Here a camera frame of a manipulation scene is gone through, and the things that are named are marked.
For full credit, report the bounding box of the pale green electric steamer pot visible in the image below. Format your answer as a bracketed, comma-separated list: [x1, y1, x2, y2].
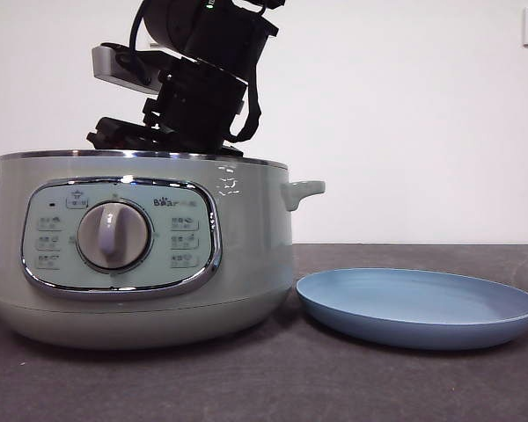
[0, 149, 326, 352]

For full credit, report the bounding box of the blue round plate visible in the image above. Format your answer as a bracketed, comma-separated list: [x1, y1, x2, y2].
[295, 267, 528, 352]

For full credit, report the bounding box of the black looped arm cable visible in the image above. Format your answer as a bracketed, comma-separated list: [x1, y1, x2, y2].
[226, 25, 264, 145]

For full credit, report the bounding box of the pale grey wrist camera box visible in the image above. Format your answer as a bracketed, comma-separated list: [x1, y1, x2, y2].
[91, 42, 164, 96]

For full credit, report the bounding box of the black camera cable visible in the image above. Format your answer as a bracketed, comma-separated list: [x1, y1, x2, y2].
[128, 0, 159, 87]

